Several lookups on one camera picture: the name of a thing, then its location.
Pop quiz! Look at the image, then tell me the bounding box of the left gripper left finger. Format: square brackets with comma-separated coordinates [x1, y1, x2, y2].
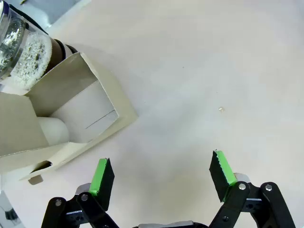
[41, 157, 119, 228]

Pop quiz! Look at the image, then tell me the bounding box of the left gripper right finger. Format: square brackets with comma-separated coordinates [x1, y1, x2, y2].
[209, 149, 297, 228]

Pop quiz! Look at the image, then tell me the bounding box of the white lidded cup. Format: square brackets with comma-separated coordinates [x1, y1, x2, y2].
[38, 117, 70, 146]

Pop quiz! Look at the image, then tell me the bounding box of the brown cardboard cup carrier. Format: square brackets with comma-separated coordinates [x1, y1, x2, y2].
[0, 51, 139, 185]

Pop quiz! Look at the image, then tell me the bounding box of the clear bottle with foamy drink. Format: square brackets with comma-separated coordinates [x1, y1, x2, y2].
[0, 0, 80, 95]

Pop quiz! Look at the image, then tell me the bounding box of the white grey plastic object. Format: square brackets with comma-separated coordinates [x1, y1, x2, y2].
[0, 182, 21, 228]

